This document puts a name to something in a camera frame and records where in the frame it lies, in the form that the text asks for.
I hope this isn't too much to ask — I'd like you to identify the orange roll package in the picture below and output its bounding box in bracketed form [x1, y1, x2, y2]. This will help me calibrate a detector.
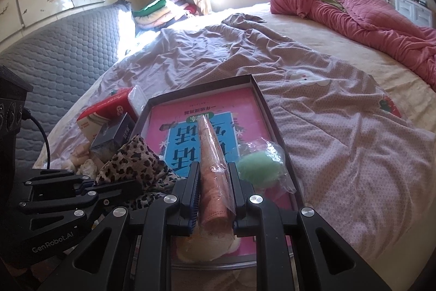
[197, 114, 236, 237]

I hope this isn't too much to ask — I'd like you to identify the bed with cream sheet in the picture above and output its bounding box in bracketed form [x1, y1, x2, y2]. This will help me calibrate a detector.
[34, 1, 436, 291]

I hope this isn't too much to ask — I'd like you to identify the clear plastic pack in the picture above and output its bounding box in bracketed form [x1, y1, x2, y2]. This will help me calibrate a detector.
[129, 85, 152, 118]

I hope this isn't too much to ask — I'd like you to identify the pink quilted blanket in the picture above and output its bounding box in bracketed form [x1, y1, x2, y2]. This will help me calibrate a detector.
[269, 0, 436, 89]

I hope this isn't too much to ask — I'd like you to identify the dark cardboard box tray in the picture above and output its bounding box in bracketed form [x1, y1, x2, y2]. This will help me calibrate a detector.
[131, 73, 305, 273]

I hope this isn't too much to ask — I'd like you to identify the white plush toy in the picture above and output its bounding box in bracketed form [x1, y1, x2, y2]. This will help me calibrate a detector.
[70, 144, 99, 177]

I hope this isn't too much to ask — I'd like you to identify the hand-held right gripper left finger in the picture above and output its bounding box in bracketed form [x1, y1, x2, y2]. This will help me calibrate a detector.
[70, 161, 201, 291]

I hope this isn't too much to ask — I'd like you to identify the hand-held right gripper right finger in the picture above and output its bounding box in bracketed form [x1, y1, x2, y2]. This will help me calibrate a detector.
[228, 161, 392, 291]

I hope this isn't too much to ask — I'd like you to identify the cream plush item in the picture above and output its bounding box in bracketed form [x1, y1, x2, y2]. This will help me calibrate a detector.
[175, 231, 241, 262]

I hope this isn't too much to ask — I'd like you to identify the red and white box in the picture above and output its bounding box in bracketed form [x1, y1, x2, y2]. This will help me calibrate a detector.
[77, 88, 137, 143]

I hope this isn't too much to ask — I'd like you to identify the pink and blue book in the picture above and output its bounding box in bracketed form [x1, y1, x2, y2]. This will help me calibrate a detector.
[145, 86, 293, 257]

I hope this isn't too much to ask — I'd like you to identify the leopard print cloth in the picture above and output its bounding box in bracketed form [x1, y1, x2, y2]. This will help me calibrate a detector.
[95, 134, 186, 210]

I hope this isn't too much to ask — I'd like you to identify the green sponge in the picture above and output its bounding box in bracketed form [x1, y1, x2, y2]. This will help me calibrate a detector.
[235, 137, 297, 199]

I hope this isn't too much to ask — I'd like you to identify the pale pink printed duvet cover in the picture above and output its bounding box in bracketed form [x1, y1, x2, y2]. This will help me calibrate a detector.
[34, 13, 430, 291]

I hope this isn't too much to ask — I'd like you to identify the dark cloth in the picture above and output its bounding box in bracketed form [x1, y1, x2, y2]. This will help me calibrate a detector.
[238, 13, 266, 23]

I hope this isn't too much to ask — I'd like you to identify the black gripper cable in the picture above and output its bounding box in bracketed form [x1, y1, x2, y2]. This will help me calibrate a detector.
[23, 109, 52, 170]

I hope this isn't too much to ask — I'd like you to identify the grey ruffled pillow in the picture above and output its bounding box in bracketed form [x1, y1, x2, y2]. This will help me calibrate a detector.
[114, 0, 137, 39]

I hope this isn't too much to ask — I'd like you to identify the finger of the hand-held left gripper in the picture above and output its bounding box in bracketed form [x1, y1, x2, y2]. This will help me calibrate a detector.
[23, 174, 142, 198]
[19, 190, 137, 214]

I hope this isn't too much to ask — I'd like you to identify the grey quilted headboard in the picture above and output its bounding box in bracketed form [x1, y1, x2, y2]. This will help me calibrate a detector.
[0, 5, 133, 172]

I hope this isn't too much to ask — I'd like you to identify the white drawer cabinet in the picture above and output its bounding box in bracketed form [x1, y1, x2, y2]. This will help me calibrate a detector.
[395, 0, 435, 27]

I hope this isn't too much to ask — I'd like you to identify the stack of folded colourful blankets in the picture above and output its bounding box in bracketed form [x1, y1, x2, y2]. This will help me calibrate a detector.
[132, 0, 200, 32]

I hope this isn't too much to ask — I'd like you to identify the small black box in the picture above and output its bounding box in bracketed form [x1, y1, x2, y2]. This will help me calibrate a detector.
[89, 112, 137, 160]

